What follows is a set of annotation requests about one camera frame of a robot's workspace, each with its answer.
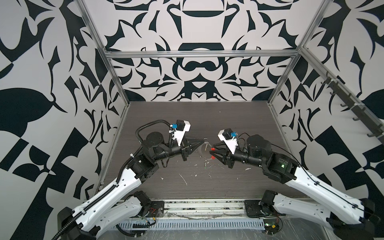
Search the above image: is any large metal keyring red handle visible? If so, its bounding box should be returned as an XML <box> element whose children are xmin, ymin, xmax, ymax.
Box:
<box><xmin>198</xmin><ymin>138</ymin><xmax>213</xmax><ymax>161</ymax></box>

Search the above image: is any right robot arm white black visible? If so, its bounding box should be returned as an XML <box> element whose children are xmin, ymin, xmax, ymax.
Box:
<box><xmin>210</xmin><ymin>133</ymin><xmax>375</xmax><ymax>240</ymax></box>

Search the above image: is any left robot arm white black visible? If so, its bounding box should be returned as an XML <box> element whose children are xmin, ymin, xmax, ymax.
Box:
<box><xmin>53</xmin><ymin>120</ymin><xmax>205</xmax><ymax>240</ymax></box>

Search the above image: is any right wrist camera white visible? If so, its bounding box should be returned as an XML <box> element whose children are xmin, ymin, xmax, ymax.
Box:
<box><xmin>218</xmin><ymin>128</ymin><xmax>239</xmax><ymax>155</ymax></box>

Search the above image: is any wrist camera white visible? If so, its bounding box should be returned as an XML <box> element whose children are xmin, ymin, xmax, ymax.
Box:
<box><xmin>171</xmin><ymin>120</ymin><xmax>191</xmax><ymax>147</ymax></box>
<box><xmin>218</xmin><ymin>128</ymin><xmax>239</xmax><ymax>155</ymax></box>

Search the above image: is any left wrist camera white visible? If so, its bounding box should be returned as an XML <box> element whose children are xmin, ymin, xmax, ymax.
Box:
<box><xmin>171</xmin><ymin>120</ymin><xmax>191</xmax><ymax>147</ymax></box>

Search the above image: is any black corrugated cable conduit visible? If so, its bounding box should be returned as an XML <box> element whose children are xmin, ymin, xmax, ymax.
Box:
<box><xmin>134</xmin><ymin>119</ymin><xmax>173</xmax><ymax>145</ymax></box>

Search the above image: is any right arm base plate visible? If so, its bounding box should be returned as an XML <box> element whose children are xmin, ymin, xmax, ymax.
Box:
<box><xmin>244</xmin><ymin>200</ymin><xmax>276</xmax><ymax>218</ymax></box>

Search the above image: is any aluminium front rail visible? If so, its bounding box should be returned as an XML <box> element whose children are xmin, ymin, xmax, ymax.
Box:
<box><xmin>162</xmin><ymin>199</ymin><xmax>246</xmax><ymax>219</ymax></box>

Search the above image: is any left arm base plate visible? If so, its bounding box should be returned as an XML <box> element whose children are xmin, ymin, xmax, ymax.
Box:
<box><xmin>141</xmin><ymin>201</ymin><xmax>165</xmax><ymax>218</ymax></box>

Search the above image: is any white slotted cable duct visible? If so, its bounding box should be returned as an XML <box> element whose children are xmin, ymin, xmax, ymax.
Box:
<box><xmin>119</xmin><ymin>219</ymin><xmax>265</xmax><ymax>231</ymax></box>

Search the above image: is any black wall hook rail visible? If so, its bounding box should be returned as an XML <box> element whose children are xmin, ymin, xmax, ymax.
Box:
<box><xmin>322</xmin><ymin>76</ymin><xmax>384</xmax><ymax>145</ymax></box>

